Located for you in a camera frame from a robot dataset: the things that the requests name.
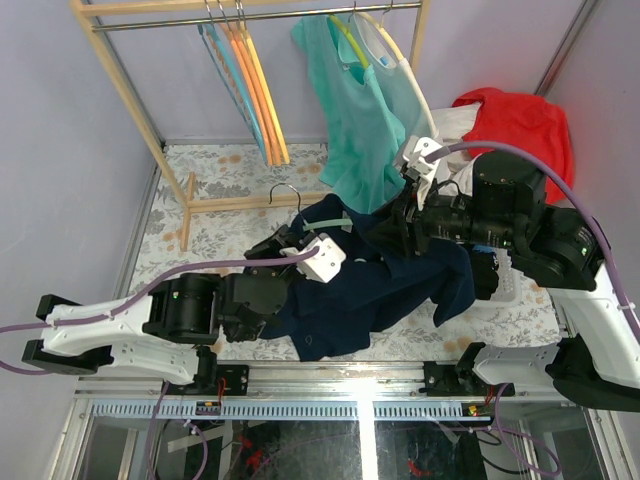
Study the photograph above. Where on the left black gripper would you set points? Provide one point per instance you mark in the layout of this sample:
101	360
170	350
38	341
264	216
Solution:
286	238

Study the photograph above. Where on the orange hanger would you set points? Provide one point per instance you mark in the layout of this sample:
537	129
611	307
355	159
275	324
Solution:
256	93

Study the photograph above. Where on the black clothes in basket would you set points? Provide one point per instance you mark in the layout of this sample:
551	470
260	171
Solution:
484	267

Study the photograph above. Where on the white cloth pile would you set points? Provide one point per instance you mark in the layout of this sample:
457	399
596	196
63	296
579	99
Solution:
453	124

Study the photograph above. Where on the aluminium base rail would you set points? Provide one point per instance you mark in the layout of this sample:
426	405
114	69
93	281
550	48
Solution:
279	390

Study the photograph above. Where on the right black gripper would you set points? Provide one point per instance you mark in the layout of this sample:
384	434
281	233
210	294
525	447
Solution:
392	231

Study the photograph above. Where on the teal t shirt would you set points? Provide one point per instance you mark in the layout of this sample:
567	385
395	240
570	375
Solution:
364	130

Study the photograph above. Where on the blue hanger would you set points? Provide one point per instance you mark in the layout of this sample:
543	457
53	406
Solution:
233	81

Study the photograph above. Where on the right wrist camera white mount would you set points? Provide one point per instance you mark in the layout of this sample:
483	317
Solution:
414	160

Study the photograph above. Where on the floral table mat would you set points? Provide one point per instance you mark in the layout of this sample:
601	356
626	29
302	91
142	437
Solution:
230	171

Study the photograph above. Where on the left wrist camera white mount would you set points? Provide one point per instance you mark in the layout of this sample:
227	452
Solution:
324	265

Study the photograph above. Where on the wooden clothes rack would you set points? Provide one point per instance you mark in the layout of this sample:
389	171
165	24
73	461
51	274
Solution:
170	86

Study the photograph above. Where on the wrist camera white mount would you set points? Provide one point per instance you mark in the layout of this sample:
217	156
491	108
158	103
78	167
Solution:
414	160
324	265

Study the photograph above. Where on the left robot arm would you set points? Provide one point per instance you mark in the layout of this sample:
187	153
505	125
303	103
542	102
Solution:
167	329

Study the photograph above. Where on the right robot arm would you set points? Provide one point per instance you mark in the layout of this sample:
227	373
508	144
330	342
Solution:
561	250

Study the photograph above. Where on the white laundry basket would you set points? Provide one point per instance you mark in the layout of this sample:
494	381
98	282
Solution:
508	293

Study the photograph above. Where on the navy blue t shirt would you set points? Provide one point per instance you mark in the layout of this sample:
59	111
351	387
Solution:
376	287

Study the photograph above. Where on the yellow green hanger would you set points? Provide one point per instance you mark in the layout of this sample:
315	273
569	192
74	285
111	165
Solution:
351	40

